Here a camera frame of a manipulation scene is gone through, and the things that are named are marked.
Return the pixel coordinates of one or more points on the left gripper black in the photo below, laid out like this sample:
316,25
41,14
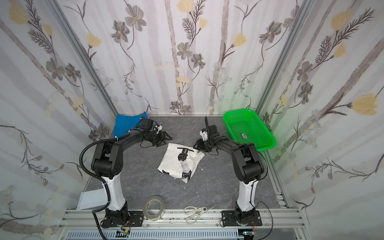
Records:
158,137

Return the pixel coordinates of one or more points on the white t-shirt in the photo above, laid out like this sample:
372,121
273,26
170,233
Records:
180,162

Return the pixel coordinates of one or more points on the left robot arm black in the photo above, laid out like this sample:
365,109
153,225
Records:
104,161

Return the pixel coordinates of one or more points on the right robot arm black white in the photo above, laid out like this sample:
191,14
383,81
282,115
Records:
249,170

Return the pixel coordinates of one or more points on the folded blue t-shirt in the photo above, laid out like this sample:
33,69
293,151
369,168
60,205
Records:
125,123

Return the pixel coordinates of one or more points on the green plastic laundry basket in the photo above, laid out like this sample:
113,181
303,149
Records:
245,126

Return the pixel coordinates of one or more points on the roll of clear tape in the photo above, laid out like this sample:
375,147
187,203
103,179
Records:
154,208

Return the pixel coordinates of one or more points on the white paper sheet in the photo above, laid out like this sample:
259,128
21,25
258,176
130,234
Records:
92,199

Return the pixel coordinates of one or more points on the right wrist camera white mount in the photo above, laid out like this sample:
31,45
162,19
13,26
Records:
204,134

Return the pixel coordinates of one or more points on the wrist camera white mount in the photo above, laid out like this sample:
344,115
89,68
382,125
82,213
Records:
156,128
204,134

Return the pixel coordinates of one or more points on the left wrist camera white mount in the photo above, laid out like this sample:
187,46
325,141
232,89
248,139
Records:
156,128

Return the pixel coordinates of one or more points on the white handled scissors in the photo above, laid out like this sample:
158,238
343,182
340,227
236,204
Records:
194,213

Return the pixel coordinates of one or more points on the white slotted cable duct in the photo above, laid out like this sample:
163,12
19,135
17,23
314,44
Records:
177,234

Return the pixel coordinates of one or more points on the aluminium corner wall profile right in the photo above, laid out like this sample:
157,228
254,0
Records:
284,53

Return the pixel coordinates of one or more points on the aluminium corner wall profile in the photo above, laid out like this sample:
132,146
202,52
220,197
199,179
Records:
80,51
284,53

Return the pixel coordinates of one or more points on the aluminium corner wall profile left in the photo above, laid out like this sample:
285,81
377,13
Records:
80,51

